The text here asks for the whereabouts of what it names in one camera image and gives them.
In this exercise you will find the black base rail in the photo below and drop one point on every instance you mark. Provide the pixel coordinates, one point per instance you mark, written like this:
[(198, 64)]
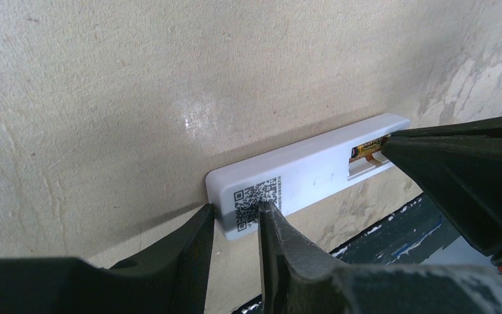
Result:
[(409, 235)]

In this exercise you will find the white remote control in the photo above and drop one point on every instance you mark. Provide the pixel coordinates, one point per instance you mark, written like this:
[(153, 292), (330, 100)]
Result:
[(298, 175)]

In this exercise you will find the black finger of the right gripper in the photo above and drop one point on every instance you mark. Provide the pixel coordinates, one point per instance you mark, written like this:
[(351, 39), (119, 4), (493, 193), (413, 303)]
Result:
[(459, 167)]

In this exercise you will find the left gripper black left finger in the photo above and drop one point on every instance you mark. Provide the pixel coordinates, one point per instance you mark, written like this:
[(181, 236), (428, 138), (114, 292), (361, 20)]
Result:
[(169, 276)]

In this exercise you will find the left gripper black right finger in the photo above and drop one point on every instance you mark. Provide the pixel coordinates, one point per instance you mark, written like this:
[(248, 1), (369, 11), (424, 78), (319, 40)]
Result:
[(297, 276)]

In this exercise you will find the gold battery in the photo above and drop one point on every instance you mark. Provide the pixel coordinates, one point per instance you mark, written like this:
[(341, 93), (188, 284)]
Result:
[(362, 150)]

